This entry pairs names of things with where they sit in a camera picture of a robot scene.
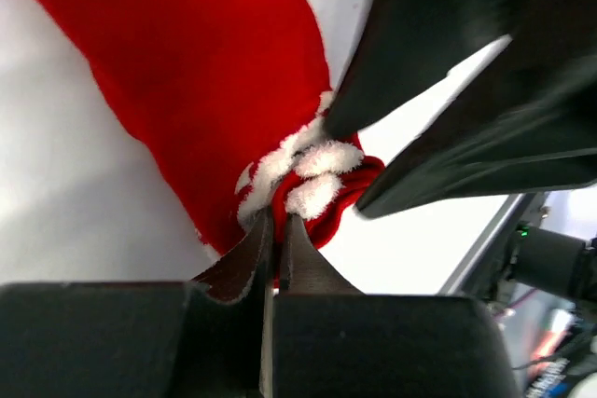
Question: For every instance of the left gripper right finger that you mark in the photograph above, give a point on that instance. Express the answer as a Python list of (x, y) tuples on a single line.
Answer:
[(303, 270)]

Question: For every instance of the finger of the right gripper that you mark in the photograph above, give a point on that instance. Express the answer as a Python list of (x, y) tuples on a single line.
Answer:
[(526, 122), (407, 46)]

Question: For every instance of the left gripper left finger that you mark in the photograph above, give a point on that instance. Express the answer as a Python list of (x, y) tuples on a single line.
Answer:
[(231, 277)]

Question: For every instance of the red christmas sock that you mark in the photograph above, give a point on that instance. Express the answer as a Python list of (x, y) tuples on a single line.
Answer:
[(139, 136)]

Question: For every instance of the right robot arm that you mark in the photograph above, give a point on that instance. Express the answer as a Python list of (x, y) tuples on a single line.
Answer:
[(523, 252)]

